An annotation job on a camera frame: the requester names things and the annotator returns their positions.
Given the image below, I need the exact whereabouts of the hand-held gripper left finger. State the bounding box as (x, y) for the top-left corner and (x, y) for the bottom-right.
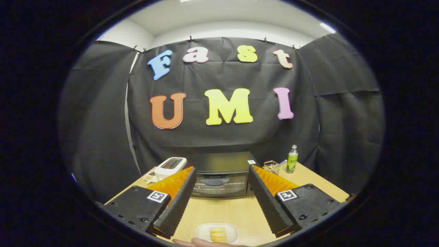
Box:
(101, 166), (198, 239)

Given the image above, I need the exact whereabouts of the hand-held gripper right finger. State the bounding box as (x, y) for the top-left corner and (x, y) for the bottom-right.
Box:
(248, 165), (347, 238)

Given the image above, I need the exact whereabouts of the ridged bread roll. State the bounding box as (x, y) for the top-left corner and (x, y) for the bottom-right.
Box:
(209, 226), (227, 243)

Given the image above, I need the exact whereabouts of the black toaster oven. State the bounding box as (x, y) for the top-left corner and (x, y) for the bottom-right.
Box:
(190, 151), (258, 198)

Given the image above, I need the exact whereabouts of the white pop-up toaster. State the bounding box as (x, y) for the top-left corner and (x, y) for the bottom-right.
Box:
(154, 157), (188, 180)

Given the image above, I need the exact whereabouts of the small white plate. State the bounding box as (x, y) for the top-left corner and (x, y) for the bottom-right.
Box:
(195, 223), (239, 245)

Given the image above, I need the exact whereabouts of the green label drink bottle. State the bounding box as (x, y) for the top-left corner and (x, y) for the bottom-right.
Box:
(286, 144), (299, 174)

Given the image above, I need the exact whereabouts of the wire mesh basket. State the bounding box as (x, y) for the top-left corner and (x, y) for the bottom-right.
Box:
(263, 160), (281, 175)

